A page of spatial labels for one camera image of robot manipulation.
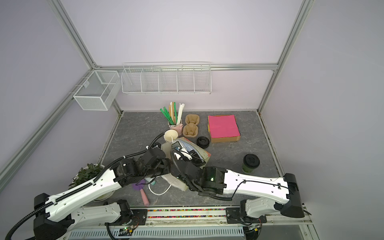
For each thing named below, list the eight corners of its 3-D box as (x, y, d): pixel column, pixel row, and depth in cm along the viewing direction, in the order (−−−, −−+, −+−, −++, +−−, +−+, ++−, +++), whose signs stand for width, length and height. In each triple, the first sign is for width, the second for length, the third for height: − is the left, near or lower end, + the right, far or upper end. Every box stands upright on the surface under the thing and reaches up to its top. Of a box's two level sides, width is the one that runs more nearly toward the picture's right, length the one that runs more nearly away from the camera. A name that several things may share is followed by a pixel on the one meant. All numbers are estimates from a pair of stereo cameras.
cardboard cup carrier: (182, 138, 106) (181, 135, 102) (186, 117, 119) (186, 113, 115) (197, 139, 105) (197, 136, 102) (199, 118, 118) (199, 114, 114)
